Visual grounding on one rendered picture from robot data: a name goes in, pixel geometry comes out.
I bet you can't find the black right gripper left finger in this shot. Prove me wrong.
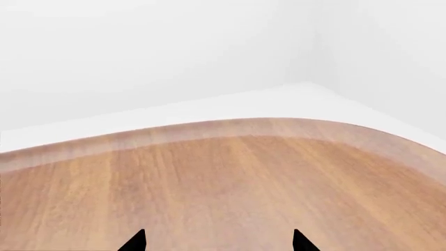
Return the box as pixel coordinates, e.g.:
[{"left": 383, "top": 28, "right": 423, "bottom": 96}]
[{"left": 117, "top": 228, "right": 147, "bottom": 251}]

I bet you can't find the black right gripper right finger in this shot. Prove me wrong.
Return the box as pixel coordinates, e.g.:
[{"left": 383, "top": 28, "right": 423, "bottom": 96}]
[{"left": 293, "top": 228, "right": 322, "bottom": 251}]

